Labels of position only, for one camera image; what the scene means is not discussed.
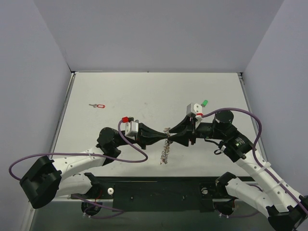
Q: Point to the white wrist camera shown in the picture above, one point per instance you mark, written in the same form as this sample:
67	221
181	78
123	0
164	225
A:
131	126
194	110

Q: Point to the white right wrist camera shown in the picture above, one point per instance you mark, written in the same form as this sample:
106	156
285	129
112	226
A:
194	110

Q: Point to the key with red tag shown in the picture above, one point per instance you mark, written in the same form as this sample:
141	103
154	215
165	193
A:
102	106

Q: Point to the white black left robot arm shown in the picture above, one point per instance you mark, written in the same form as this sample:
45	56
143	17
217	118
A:
49	178

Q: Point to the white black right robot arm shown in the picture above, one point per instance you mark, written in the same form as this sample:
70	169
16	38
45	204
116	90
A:
284	207

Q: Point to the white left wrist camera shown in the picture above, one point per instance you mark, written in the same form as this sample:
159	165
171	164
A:
131	126

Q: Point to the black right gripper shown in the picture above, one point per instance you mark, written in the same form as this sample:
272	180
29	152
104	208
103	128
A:
191	132

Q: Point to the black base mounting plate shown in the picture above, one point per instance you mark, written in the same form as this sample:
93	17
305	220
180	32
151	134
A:
160	194

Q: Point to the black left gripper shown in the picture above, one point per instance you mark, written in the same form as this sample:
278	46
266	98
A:
140	135

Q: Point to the metal disc with key rings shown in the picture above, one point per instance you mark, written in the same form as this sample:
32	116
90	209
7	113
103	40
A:
166	149

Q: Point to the key with green cap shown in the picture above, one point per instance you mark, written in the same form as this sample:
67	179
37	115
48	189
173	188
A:
204	103

